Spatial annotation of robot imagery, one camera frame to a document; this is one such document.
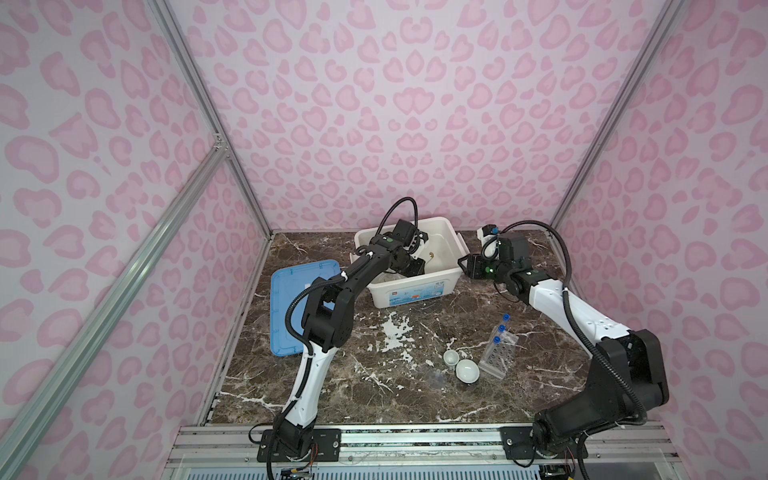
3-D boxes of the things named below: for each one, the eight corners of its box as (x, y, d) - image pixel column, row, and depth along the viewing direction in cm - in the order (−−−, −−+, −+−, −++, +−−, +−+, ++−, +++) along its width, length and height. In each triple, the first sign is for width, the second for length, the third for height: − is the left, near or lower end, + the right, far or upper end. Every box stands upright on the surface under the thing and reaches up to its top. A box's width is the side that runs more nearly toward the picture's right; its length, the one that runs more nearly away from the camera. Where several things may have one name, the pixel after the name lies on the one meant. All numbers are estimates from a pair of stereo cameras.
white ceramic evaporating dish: (457, 383, 85) (458, 380, 83) (454, 362, 88) (455, 359, 87) (479, 383, 85) (480, 380, 83) (475, 362, 88) (477, 359, 86)
